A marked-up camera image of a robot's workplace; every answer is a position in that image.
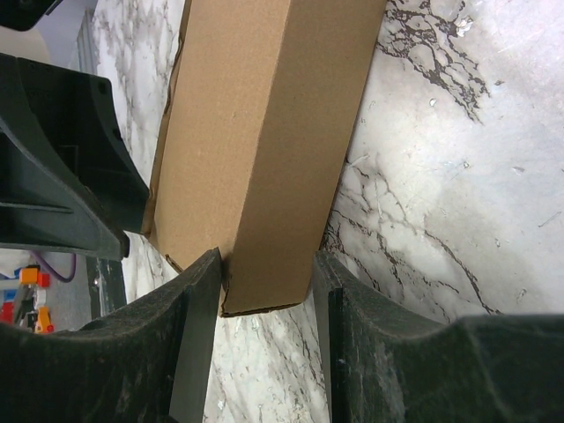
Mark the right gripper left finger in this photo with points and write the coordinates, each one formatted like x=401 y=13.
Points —
x=148 y=361

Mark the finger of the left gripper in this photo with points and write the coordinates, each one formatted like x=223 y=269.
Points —
x=77 y=114
x=44 y=207

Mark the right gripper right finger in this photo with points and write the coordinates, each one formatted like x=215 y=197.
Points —
x=384 y=363

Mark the cardboard box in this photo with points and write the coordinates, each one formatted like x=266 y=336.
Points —
x=261 y=107

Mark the black mounting rail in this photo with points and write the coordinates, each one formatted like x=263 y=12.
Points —
x=106 y=286

